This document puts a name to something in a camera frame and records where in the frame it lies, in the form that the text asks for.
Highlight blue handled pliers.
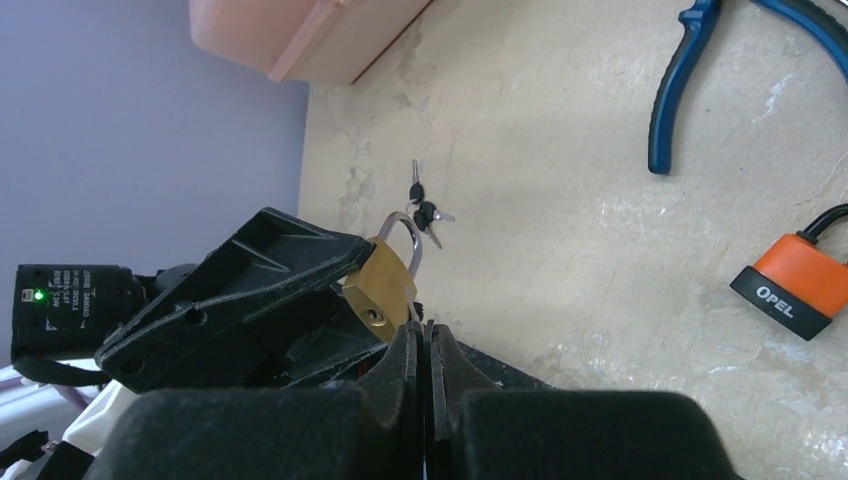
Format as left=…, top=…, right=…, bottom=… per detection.
left=647, top=0, right=847, bottom=175

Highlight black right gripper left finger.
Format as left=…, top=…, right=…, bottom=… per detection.
left=86, top=322, right=424, bottom=479

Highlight brass padlock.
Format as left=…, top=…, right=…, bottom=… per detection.
left=342, top=211, right=423, bottom=343

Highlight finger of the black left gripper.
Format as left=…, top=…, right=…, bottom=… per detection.
left=264, top=317, right=551, bottom=392
left=95, top=207, right=374, bottom=393

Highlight orange black padlock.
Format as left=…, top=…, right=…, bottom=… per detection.
left=729, top=204, right=847, bottom=341

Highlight pink translucent plastic toolbox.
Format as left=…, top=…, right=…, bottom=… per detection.
left=188, top=0, right=429, bottom=85

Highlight black headed key bunch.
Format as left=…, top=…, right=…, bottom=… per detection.
left=407, top=159, right=456, bottom=249

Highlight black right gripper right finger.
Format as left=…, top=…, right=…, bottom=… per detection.
left=424, top=322, right=738, bottom=479

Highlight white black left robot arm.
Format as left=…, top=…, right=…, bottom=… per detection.
left=11, top=208, right=552, bottom=479

